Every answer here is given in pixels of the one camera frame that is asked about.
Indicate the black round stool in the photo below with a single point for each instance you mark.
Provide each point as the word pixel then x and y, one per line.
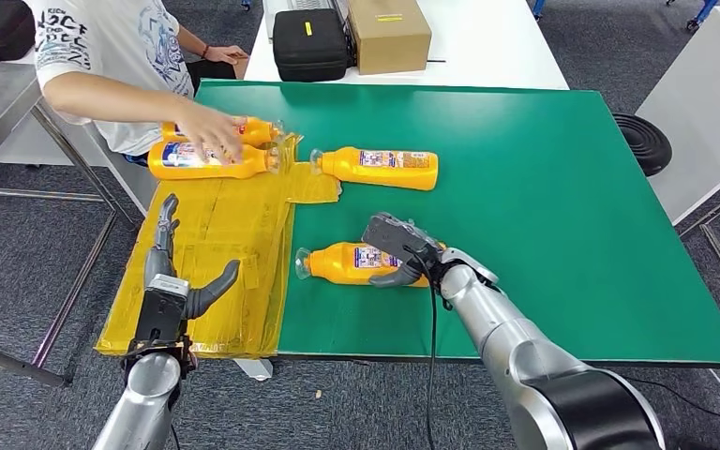
pixel 644 143

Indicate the brown cardboard box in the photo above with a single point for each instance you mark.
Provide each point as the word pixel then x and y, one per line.
pixel 390 36

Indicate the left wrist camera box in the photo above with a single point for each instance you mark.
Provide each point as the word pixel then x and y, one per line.
pixel 161 310

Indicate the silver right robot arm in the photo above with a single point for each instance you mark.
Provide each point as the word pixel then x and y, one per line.
pixel 521 348

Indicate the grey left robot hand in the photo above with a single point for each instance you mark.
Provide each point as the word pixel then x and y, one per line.
pixel 161 261

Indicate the green table mat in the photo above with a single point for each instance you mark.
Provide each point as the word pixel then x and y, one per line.
pixel 552 186

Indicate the white box seat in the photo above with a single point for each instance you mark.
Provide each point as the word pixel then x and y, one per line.
pixel 124 180

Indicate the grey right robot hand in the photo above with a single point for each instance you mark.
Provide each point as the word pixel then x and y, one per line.
pixel 397 276

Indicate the person's left hand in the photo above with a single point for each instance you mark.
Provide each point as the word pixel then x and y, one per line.
pixel 226 54

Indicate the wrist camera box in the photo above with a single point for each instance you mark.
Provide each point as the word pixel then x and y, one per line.
pixel 391 239
pixel 161 310

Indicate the yellow plastic wrapped cardboard sheet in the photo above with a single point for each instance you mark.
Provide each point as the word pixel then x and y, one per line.
pixel 223 236

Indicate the person's right forearm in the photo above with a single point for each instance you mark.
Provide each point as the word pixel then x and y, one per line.
pixel 111 99

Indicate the white table foot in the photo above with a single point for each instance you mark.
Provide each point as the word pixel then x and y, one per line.
pixel 254 370

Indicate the person's right hand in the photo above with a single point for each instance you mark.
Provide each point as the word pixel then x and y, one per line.
pixel 211 130

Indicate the person's left forearm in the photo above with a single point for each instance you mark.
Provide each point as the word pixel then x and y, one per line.
pixel 192 42

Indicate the person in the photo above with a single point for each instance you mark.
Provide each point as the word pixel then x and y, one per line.
pixel 118 49

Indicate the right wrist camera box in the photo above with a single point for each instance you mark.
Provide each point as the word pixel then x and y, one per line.
pixel 391 239

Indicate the blue wheeled frame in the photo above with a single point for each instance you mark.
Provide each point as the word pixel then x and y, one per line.
pixel 701 12

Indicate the orange plastic detergent bottle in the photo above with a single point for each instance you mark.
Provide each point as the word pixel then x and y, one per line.
pixel 347 171
pixel 260 130
pixel 335 264
pixel 174 168

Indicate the white side table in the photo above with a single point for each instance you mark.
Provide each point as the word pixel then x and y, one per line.
pixel 695 124

